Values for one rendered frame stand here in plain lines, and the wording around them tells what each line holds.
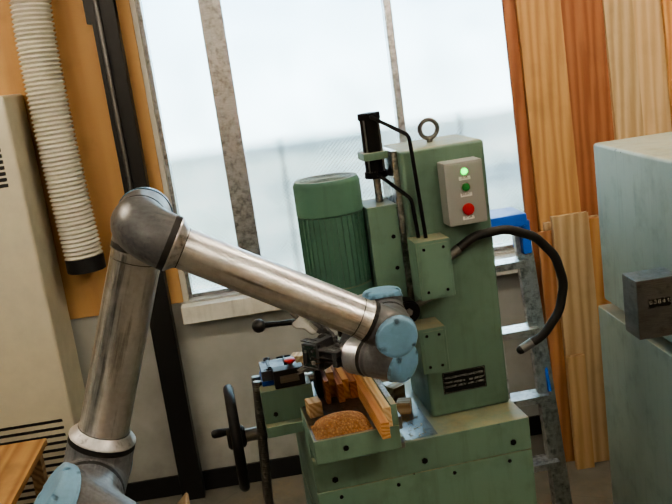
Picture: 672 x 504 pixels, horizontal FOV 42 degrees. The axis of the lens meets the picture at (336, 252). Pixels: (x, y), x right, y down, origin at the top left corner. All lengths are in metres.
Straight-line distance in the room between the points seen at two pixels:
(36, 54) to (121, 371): 1.83
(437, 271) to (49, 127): 1.84
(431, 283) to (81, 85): 1.94
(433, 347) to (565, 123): 1.67
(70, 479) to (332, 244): 0.85
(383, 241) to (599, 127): 1.69
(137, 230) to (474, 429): 1.05
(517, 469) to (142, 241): 1.20
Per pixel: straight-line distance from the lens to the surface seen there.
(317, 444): 2.13
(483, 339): 2.39
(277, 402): 2.33
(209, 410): 3.93
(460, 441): 2.34
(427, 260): 2.20
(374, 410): 2.15
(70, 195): 3.57
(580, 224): 3.63
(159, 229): 1.75
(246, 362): 3.85
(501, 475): 2.42
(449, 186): 2.21
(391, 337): 1.82
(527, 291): 3.21
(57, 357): 3.61
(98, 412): 2.02
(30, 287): 3.55
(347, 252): 2.26
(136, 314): 1.94
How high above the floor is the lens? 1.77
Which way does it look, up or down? 12 degrees down
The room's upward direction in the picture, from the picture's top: 8 degrees counter-clockwise
